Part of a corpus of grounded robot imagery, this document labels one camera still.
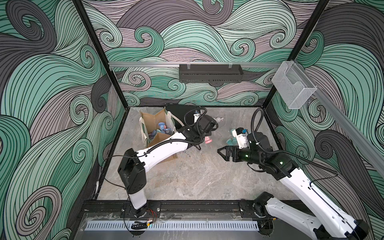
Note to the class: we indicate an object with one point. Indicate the black wall tray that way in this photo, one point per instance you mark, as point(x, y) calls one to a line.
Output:
point(212, 74)

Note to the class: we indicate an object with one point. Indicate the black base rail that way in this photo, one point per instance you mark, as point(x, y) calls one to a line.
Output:
point(172, 205)

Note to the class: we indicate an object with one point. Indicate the white slotted cable duct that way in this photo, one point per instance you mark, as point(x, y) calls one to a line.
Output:
point(175, 226)

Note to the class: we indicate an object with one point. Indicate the white rabbit figurine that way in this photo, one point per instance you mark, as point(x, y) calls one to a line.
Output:
point(219, 120)

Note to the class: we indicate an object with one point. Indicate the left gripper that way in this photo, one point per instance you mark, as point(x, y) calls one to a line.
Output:
point(208, 134)

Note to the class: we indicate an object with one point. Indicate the green hourglass pair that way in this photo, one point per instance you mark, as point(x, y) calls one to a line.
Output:
point(232, 142)

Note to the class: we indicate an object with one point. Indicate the aluminium wall rail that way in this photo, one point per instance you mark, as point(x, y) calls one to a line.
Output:
point(141, 64)

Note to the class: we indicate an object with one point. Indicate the black ribbed case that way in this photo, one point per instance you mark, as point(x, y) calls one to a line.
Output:
point(185, 113)

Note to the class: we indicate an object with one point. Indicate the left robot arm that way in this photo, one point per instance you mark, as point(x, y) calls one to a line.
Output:
point(135, 164)

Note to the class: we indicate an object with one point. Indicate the blue hourglass thirty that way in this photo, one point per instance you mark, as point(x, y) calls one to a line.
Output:
point(162, 126)

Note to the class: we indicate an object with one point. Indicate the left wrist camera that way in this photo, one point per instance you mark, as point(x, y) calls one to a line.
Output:
point(197, 114)

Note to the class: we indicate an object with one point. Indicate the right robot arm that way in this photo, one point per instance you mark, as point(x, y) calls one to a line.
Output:
point(327, 221)

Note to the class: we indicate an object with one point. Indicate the clear plastic wall box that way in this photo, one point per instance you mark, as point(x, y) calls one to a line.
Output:
point(293, 84)

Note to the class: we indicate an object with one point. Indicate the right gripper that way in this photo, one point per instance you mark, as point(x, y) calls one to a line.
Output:
point(234, 149)

